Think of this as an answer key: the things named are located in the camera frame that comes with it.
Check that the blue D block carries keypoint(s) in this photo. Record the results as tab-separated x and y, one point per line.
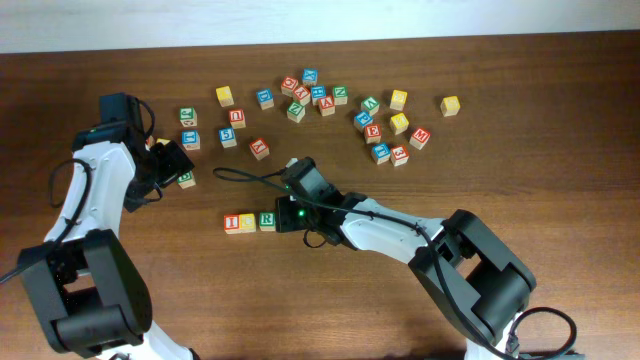
265	99

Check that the green N block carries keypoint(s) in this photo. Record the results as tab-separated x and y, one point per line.
340	95

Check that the blue H block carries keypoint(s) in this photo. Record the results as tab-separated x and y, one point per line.
317	92

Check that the green Z block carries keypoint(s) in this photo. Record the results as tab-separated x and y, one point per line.
296	112

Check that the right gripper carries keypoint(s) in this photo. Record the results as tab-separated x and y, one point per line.
284	219

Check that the red M block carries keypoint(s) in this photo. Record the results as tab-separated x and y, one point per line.
419	138

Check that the red X block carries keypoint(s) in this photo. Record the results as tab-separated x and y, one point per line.
301	95

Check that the yellow block upper right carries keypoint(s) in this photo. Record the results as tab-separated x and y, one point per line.
398	100

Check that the yellow block under gripper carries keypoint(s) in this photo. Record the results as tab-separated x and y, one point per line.
162	142

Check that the yellow S block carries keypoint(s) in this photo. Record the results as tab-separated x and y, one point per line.
450	106

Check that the yellow C block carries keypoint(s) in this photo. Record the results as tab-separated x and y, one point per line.
247	223

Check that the blue 1 block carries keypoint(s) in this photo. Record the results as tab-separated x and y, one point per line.
380	153

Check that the blue 5 block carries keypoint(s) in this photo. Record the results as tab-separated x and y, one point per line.
227	137

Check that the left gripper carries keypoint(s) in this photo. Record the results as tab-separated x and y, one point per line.
174	159

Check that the yellow block centre right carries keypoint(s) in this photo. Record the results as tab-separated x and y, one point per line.
399	123

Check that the green 8 block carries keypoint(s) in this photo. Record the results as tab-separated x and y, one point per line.
186	180

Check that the red E block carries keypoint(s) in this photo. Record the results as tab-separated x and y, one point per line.
372	133

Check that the blue P block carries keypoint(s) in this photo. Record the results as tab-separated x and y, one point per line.
361	120

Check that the red I block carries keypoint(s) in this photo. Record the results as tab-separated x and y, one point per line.
232	224

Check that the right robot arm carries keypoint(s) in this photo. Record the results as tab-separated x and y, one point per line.
476	281

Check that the yellow block upper left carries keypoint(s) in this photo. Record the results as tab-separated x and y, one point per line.
224	96

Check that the red K block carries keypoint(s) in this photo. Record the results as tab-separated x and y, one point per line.
259	148

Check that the red G block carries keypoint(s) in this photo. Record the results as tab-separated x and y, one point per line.
288	85

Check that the red U block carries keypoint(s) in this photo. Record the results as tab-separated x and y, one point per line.
237	118

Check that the blue L block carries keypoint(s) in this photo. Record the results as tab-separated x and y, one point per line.
191	140

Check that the red A block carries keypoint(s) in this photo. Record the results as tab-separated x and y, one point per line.
326	105

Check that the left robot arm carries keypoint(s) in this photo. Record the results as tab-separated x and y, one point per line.
85	290

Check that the green J block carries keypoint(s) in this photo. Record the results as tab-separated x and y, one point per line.
188	116

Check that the red 3 block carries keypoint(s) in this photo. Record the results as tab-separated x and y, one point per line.
399	155

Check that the green R block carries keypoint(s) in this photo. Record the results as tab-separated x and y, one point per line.
267	221

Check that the green V block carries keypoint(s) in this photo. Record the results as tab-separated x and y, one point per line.
370	105

